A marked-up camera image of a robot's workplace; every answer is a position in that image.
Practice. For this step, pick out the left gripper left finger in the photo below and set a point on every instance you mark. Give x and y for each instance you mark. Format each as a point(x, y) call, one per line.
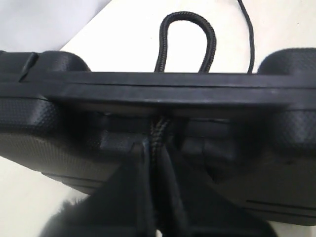
point(121, 207)

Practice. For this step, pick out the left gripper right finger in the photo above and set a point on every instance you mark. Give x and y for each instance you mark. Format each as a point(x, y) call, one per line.
point(195, 210)

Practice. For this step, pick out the black plastic carrying case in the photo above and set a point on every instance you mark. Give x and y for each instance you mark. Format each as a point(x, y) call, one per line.
point(253, 136)

